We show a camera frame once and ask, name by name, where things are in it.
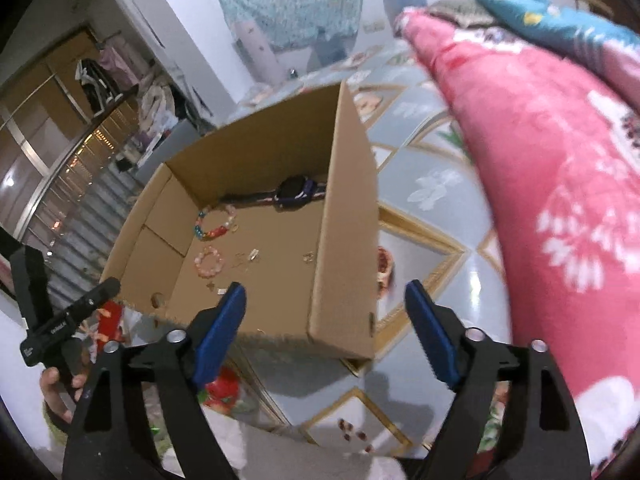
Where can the white cylindrical appliance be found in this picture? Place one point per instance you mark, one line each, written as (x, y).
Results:
(262, 58)

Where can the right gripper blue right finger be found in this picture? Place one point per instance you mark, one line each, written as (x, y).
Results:
(541, 436)

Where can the pink strap smartwatch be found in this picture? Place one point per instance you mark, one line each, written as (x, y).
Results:
(292, 193)

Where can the brown cardboard box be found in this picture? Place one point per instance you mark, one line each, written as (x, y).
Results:
(180, 245)

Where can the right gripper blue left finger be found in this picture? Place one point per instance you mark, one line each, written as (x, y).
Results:
(110, 436)

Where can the red paper bag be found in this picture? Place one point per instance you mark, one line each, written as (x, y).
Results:
(109, 324)

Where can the red floral blanket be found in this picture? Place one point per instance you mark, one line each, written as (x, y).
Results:
(551, 143)

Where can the person's left hand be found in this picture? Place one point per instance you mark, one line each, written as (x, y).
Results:
(53, 391)

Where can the blue patterned pillow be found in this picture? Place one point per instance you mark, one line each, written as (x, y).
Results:
(608, 49)

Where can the metal balcony railing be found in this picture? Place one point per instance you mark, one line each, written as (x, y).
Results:
(78, 209)

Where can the grey storage box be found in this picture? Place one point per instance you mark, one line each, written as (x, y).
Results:
(180, 137)

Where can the hanging clothes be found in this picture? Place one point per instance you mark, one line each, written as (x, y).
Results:
(118, 67)

